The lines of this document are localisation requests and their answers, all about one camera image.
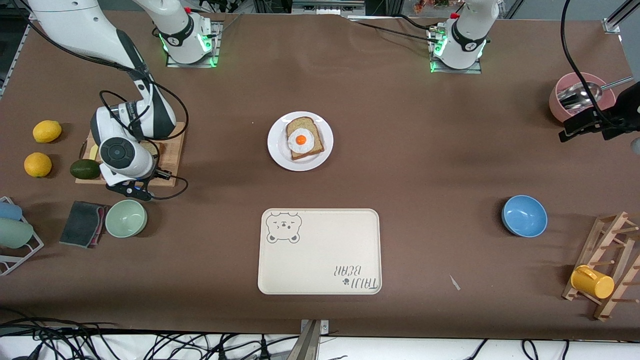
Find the fried egg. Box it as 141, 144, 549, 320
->
287, 128, 316, 152

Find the white round plate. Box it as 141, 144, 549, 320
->
267, 111, 334, 172

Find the metal ladle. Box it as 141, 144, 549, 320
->
556, 76, 634, 112

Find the pink bowl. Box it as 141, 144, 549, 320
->
549, 72, 617, 125

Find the blue bowl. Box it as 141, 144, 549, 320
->
501, 195, 548, 238

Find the wooden mug rack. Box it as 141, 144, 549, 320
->
561, 211, 640, 322

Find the yellow mug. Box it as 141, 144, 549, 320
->
570, 265, 615, 300

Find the grey equipment box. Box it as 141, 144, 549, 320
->
292, 0, 367, 16

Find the cream bear print tray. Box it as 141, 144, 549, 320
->
257, 208, 383, 295

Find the wooden cutting board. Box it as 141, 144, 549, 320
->
75, 121, 187, 188

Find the pale green bowl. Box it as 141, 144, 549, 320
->
105, 199, 148, 239

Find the pink cloth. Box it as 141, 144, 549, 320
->
92, 204, 110, 246

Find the dark green avocado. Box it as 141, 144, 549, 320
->
69, 159, 102, 180

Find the dark grey cloth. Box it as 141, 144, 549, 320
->
59, 201, 107, 249

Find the yellow lemon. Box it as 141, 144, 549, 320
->
24, 152, 53, 178
33, 120, 63, 144

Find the pale green cup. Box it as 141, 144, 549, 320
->
0, 218, 35, 249

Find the light blue cup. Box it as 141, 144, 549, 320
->
0, 201, 23, 222

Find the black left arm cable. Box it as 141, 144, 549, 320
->
560, 0, 618, 128

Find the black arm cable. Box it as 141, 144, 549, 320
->
15, 0, 191, 201
560, 0, 618, 128

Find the aluminium frame profile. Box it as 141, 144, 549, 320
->
602, 0, 640, 35

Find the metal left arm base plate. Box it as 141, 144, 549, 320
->
429, 27, 483, 75

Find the black cable on table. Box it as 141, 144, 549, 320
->
347, 15, 441, 45

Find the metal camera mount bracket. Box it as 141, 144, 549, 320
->
295, 319, 331, 360

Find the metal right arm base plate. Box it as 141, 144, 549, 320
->
166, 20, 222, 69

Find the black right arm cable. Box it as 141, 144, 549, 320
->
15, 0, 191, 201

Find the white wire rack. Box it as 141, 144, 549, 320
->
0, 196, 45, 276

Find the black floor cable tangle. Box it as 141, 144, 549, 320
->
0, 307, 301, 360

